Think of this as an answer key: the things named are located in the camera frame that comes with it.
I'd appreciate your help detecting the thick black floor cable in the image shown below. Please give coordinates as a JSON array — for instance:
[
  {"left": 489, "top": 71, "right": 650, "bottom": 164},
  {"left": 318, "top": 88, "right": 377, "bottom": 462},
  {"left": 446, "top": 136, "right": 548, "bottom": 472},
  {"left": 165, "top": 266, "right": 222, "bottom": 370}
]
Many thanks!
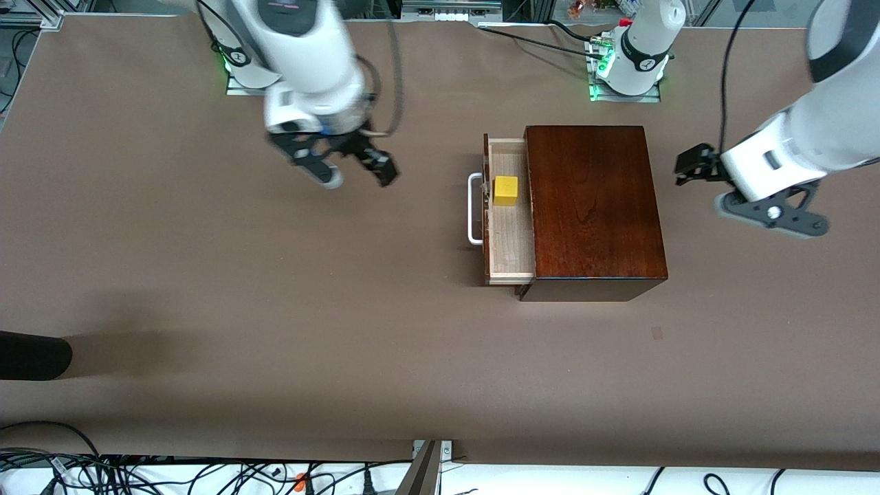
[{"left": 0, "top": 421, "right": 104, "bottom": 458}]

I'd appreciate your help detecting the grey power strip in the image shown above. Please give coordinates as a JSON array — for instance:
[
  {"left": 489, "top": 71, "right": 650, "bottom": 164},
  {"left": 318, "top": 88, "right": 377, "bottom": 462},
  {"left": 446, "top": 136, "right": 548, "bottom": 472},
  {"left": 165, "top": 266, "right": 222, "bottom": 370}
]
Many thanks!
[{"left": 402, "top": 0, "right": 503, "bottom": 21}]

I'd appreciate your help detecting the black cylinder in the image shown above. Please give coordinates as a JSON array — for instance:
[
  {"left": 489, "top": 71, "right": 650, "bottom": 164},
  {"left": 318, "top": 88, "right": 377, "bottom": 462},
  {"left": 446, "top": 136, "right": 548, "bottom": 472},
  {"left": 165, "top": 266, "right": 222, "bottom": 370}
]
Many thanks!
[{"left": 0, "top": 330, "right": 74, "bottom": 381}]

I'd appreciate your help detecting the wooden drawer with white handle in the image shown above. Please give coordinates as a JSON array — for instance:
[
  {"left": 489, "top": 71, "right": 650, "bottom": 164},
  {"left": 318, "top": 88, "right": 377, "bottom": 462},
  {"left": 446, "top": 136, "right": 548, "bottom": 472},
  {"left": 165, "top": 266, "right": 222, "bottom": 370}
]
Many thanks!
[{"left": 467, "top": 134, "right": 538, "bottom": 286}]

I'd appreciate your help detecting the metal table edge bracket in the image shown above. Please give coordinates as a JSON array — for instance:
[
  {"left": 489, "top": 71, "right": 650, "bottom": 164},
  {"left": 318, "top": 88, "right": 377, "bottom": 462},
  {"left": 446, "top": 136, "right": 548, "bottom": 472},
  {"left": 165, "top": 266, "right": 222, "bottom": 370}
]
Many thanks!
[{"left": 395, "top": 440, "right": 454, "bottom": 495}]

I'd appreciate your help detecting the aluminium table corner bracket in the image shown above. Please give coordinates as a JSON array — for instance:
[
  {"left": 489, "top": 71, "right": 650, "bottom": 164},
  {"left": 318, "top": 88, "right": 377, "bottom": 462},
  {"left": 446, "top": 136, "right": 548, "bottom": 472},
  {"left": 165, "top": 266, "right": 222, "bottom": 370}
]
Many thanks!
[{"left": 0, "top": 10, "right": 66, "bottom": 32}]

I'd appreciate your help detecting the dark brown wooden cabinet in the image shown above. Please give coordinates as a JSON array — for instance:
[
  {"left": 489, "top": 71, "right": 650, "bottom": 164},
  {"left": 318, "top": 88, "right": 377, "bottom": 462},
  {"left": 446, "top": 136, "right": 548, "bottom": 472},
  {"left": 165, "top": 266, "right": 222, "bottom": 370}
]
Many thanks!
[{"left": 517, "top": 125, "right": 669, "bottom": 302}]

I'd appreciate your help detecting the black cable on table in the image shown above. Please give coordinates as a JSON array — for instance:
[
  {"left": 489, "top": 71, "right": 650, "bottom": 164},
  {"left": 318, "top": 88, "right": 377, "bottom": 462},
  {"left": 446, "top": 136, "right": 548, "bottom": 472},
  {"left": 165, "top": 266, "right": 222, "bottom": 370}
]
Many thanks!
[
  {"left": 547, "top": 19, "right": 595, "bottom": 43},
  {"left": 478, "top": 24, "right": 599, "bottom": 59}
]

